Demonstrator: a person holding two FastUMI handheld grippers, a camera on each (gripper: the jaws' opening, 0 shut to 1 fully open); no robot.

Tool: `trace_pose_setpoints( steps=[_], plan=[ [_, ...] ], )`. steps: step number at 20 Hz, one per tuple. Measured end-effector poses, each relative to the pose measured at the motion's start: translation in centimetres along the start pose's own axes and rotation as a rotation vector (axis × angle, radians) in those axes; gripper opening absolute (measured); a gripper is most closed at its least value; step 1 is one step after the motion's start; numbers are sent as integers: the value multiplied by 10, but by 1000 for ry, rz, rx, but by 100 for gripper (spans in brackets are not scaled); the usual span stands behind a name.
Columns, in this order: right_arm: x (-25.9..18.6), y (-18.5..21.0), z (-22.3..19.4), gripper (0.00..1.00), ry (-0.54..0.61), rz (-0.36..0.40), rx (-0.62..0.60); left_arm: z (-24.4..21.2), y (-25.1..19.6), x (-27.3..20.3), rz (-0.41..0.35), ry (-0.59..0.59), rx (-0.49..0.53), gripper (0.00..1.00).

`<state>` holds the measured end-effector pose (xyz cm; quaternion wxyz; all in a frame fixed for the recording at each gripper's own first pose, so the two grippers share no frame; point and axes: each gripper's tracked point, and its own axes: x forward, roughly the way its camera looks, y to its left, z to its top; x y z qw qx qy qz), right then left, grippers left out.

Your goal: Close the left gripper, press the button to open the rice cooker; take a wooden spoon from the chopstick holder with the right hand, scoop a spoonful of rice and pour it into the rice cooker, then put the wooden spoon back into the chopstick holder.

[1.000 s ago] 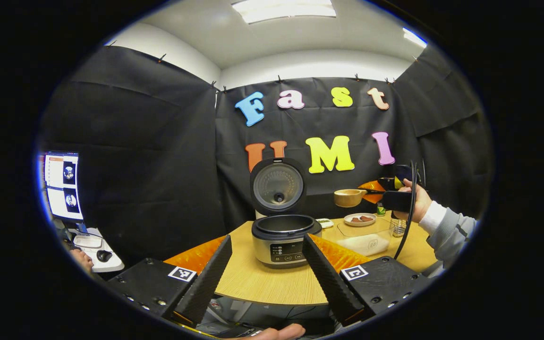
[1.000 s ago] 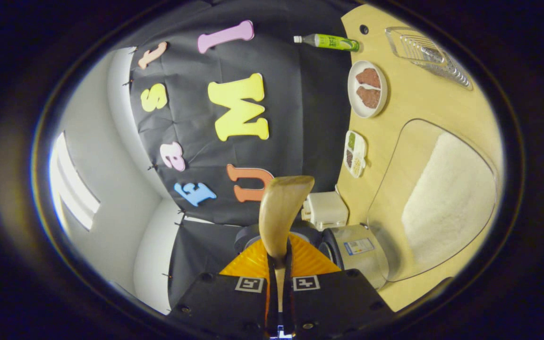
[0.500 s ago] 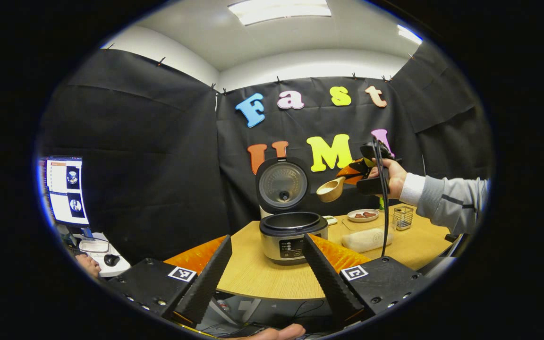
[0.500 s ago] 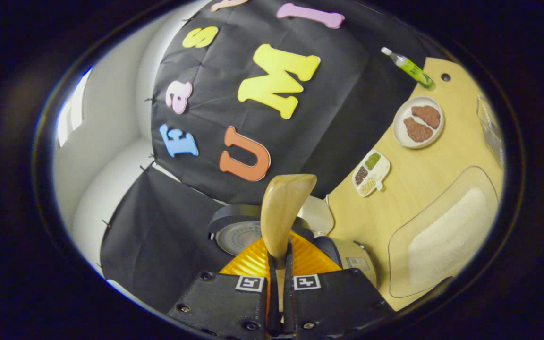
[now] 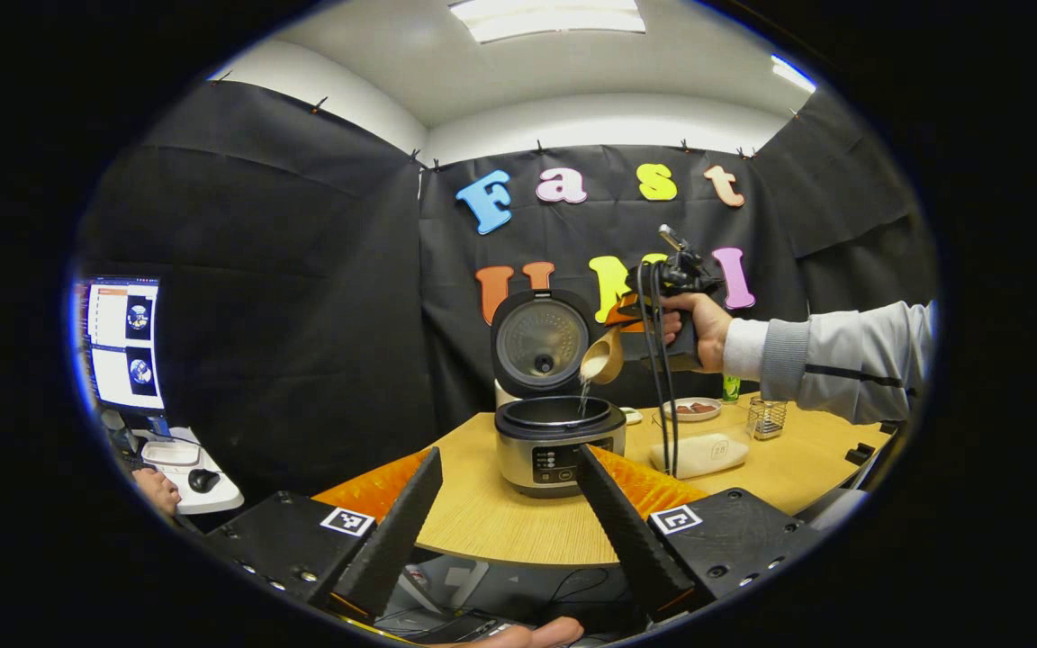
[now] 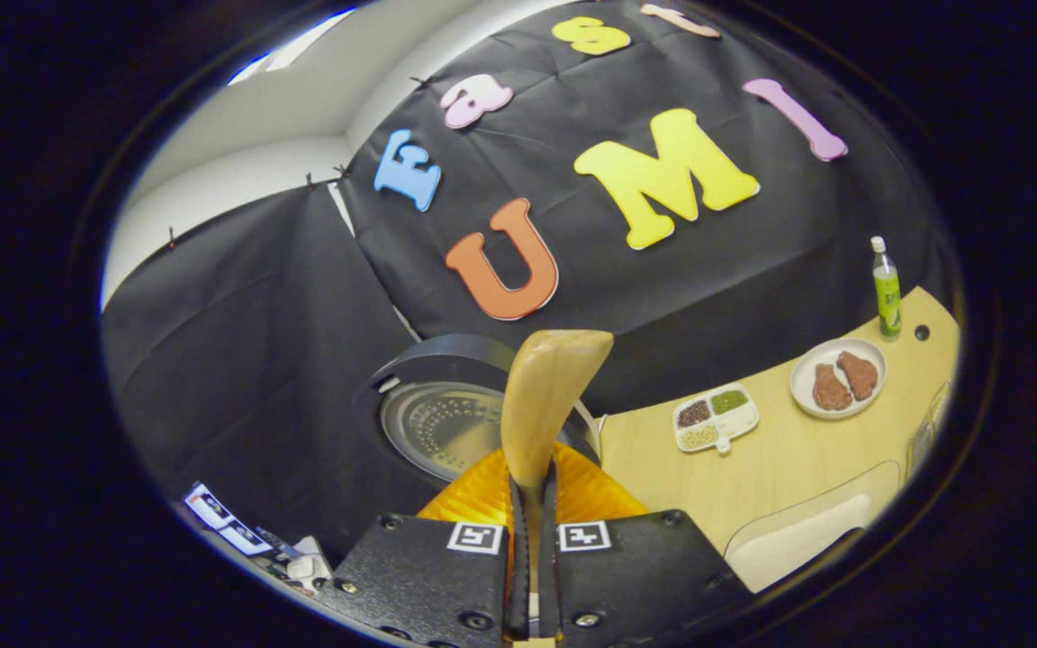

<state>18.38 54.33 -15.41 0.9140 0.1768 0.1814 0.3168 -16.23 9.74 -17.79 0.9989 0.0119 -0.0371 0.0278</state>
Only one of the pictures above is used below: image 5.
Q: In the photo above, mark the green drink bottle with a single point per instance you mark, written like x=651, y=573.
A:
x=731, y=389

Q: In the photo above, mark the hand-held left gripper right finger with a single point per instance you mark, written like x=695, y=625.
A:
x=631, y=540

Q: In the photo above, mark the black computer mouse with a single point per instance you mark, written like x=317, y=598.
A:
x=203, y=480

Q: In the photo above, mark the white compartment dish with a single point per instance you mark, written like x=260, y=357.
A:
x=631, y=416

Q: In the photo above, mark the small ceiling light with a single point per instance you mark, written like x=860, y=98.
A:
x=793, y=74

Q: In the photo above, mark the long ceiling light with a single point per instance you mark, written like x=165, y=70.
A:
x=545, y=20

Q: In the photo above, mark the black silver rice cooker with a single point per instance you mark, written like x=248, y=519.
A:
x=554, y=459

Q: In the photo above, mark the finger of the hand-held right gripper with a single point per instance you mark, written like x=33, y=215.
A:
x=626, y=315

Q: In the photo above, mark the black backdrop cloth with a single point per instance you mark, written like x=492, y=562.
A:
x=302, y=270

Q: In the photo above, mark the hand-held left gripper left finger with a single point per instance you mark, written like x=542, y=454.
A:
x=392, y=540

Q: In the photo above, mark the white rice grains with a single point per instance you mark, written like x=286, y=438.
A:
x=585, y=396

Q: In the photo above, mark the computer monitor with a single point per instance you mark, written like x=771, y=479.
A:
x=122, y=342

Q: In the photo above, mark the white plate with meat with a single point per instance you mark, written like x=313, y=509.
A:
x=694, y=412

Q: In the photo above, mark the white rice container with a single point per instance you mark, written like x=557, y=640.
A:
x=698, y=454

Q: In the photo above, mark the black table clamp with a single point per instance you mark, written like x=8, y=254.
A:
x=861, y=453

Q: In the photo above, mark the wooden spoon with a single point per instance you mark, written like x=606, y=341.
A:
x=604, y=360

